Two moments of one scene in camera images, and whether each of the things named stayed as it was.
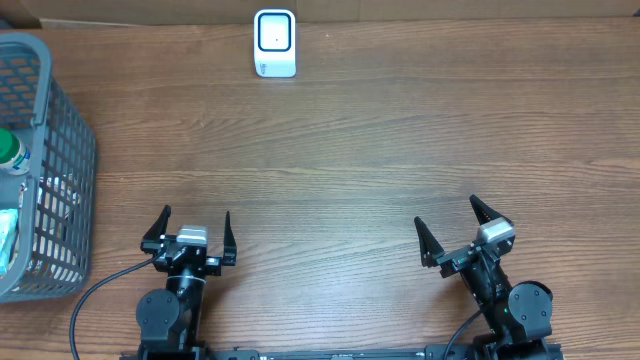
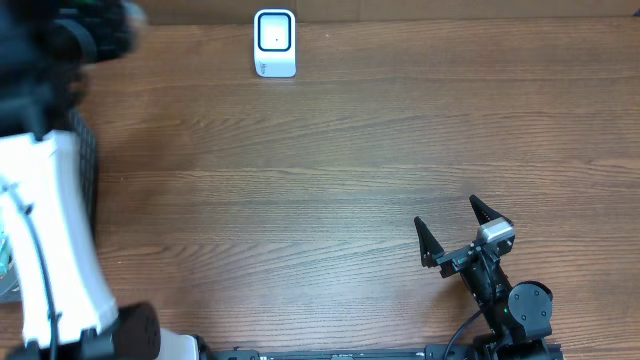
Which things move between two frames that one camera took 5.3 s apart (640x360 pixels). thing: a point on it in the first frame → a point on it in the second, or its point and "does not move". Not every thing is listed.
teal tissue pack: (8, 230) does not move
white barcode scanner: (275, 43) does not move
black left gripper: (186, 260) → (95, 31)
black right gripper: (456, 260) does not move
